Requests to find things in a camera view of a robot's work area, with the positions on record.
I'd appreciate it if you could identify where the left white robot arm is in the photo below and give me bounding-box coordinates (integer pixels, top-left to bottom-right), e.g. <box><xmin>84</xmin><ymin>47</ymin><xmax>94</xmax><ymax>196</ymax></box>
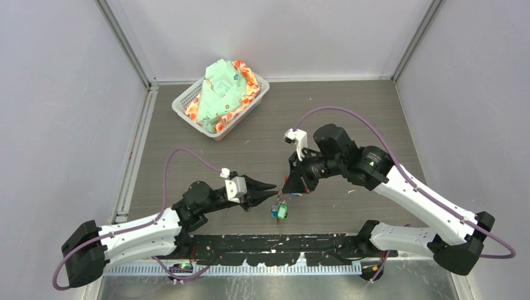
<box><xmin>61</xmin><ymin>175</ymin><xmax>278</xmax><ymax>288</ymax></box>

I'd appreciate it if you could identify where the purple cable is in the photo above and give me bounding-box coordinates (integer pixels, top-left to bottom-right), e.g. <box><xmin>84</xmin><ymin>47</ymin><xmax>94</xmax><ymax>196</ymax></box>
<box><xmin>292</xmin><ymin>105</ymin><xmax>517</xmax><ymax>283</ymax></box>
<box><xmin>52</xmin><ymin>147</ymin><xmax>224</xmax><ymax>291</ymax></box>

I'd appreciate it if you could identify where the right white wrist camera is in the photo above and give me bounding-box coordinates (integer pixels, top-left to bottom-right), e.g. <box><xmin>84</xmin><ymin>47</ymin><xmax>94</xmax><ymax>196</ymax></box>
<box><xmin>284</xmin><ymin>128</ymin><xmax>308</xmax><ymax>161</ymax></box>

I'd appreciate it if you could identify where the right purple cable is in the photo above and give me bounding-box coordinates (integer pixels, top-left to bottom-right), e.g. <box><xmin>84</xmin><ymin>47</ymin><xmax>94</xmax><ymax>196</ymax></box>
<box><xmin>292</xmin><ymin>105</ymin><xmax>517</xmax><ymax>283</ymax></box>

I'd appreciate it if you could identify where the orange floral cloth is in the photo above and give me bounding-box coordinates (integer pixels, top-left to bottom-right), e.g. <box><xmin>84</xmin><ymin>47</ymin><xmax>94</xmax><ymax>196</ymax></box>
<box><xmin>184</xmin><ymin>60</ymin><xmax>260</xmax><ymax>133</ymax></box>

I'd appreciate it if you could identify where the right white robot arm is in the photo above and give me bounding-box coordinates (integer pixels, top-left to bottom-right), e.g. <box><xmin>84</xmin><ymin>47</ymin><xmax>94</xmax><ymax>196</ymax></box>
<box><xmin>282</xmin><ymin>124</ymin><xmax>495</xmax><ymax>276</ymax></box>

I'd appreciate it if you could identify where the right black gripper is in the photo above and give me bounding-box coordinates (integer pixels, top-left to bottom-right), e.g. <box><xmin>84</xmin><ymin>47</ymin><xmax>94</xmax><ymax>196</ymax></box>
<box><xmin>283</xmin><ymin>147</ymin><xmax>344</xmax><ymax>193</ymax></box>

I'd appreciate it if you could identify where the white plastic basket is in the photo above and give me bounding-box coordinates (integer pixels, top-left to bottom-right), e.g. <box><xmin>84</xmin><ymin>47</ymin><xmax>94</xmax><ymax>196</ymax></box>
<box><xmin>171</xmin><ymin>74</ymin><xmax>270</xmax><ymax>141</ymax></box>

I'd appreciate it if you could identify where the white slotted cable duct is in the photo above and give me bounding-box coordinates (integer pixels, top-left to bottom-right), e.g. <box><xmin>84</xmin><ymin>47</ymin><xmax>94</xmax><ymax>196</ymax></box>
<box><xmin>103</xmin><ymin>261</ymin><xmax>362</xmax><ymax>276</ymax></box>

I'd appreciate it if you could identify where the green floral cloth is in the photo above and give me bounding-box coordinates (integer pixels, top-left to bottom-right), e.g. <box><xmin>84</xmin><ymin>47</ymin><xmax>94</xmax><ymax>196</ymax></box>
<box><xmin>196</xmin><ymin>59</ymin><xmax>247</xmax><ymax>124</ymax></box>

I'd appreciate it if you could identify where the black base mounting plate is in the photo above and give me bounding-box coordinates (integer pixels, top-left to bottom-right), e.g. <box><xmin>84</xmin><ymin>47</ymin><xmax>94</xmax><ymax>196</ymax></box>
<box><xmin>161</xmin><ymin>234</ymin><xmax>383</xmax><ymax>267</ymax></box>

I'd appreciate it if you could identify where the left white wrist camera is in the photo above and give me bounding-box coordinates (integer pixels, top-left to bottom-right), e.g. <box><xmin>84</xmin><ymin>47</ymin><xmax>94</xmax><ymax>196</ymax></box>
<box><xmin>220</xmin><ymin>167</ymin><xmax>248</xmax><ymax>204</ymax></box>

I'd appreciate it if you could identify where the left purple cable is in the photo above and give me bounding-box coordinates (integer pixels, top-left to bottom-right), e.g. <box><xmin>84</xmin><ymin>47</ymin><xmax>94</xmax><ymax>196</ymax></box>
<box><xmin>52</xmin><ymin>147</ymin><xmax>224</xmax><ymax>291</ymax></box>

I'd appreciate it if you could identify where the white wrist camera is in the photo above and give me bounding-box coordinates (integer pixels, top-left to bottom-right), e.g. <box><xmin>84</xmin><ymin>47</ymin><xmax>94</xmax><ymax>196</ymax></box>
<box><xmin>284</xmin><ymin>128</ymin><xmax>308</xmax><ymax>161</ymax></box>
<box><xmin>220</xmin><ymin>167</ymin><xmax>248</xmax><ymax>204</ymax></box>

